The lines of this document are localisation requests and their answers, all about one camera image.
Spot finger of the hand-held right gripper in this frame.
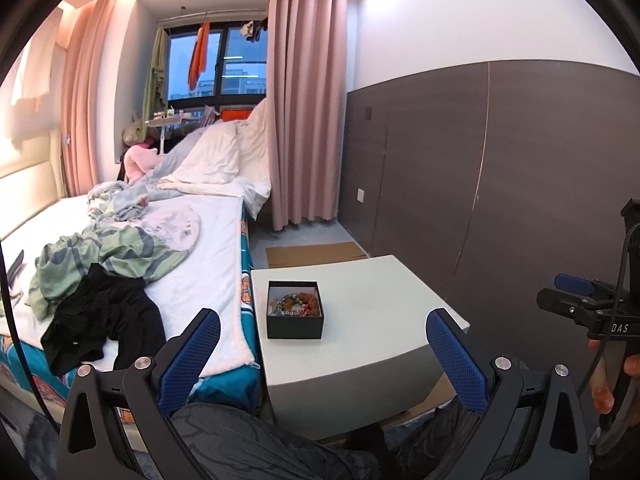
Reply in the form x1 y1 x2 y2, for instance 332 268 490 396
536 273 618 317

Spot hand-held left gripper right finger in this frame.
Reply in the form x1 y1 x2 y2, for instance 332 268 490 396
426 307 591 480

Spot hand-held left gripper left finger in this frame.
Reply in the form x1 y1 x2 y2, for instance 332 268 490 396
57 307 222 480

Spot black square box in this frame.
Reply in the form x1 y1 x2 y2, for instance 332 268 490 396
266 280 325 340

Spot heap of bead bracelets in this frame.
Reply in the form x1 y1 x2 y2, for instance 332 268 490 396
269 287 319 317

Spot person's right hand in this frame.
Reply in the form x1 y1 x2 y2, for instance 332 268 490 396
587 340 615 412

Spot bed with white sheet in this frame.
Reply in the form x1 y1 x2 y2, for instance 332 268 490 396
0 200 263 411

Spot white mattress pad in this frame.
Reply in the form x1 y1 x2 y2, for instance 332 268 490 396
0 192 261 376

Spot black garment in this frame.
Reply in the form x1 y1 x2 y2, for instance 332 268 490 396
40 262 167 376

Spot dark patterned trousers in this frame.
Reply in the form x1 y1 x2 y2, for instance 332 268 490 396
167 395 591 480

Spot green striped garment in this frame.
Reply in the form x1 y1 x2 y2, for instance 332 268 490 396
27 180 193 321

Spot white printed garment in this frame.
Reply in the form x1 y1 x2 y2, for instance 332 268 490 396
140 205 201 253

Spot flat cardboard sheet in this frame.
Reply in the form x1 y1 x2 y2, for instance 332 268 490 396
265 241 371 267

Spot white pillow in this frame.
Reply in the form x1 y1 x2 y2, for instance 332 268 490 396
170 122 241 186
237 97 273 221

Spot pink plush toy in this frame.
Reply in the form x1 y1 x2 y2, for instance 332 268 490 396
122 145 168 183

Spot grey rug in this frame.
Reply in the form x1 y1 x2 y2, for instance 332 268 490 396
0 390 66 480

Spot grey plush toy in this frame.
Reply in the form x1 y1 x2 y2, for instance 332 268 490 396
122 112 151 146

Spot small white stand table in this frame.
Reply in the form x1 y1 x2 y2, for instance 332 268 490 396
142 107 193 153

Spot beige padded headboard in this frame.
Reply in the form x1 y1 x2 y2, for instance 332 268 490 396
0 127 68 238

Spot pink curtain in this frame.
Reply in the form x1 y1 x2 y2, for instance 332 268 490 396
266 0 351 233
60 0 118 198

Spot green hanging towel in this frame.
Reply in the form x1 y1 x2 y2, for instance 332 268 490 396
142 27 171 126

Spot window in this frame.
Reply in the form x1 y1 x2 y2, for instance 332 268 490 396
160 22 271 111

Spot orange hanging cloth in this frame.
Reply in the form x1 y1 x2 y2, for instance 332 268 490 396
187 22 210 92

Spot dark hanging clothes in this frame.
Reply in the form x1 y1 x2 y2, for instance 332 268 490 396
239 17 268 43

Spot black cable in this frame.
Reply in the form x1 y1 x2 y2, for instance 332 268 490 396
0 247 58 433

